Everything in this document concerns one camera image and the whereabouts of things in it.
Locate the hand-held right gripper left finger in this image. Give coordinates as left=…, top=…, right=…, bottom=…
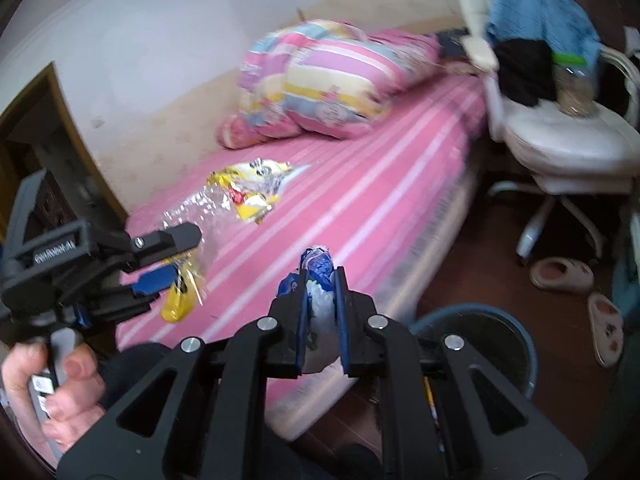
left=55, top=272, right=313, bottom=480

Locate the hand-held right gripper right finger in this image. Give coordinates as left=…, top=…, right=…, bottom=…
left=332, top=265, right=588, bottom=480

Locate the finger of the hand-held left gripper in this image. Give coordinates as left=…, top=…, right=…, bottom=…
left=127, top=223, right=203, bottom=264
left=130, top=264, right=179, bottom=298

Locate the blue and white wrapper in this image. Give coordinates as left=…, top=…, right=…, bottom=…
left=276, top=246, right=351, bottom=376

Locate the clear yellow plastic bag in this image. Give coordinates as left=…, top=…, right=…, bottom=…
left=159, top=184, right=237, bottom=324

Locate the blue trash bin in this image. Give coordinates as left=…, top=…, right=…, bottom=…
left=407, top=302, right=540, bottom=402

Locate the person's left hand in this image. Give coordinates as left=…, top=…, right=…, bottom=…
left=0, top=342, right=108, bottom=455

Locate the yellow silver snack wrapper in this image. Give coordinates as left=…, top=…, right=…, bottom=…
left=206, top=157, right=312, bottom=227

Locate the pink striped bed sheet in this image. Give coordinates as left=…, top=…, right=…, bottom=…
left=116, top=29, right=492, bottom=358

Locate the plain pink slipper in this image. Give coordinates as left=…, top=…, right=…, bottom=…
left=529, top=257, right=596, bottom=295

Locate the folded pastel striped quilt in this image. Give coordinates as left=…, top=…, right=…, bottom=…
left=215, top=19, right=444, bottom=151

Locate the pink slipper with face print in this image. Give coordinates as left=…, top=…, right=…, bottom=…
left=586, top=292, right=625, bottom=369

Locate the white office chair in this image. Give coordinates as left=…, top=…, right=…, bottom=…
left=452, top=0, right=640, bottom=267

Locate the teal storage box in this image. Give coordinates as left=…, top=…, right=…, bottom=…
left=612, top=247, right=640, bottom=323

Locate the dark cloth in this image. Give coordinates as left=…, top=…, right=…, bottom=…
left=434, top=27, right=482, bottom=60

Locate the black cloth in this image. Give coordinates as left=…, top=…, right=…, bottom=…
left=493, top=38, right=559, bottom=109

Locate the clear jar with green lid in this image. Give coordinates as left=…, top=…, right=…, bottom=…
left=551, top=52, right=599, bottom=117

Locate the blue cloth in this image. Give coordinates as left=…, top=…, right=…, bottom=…
left=486, top=0, right=602, bottom=78

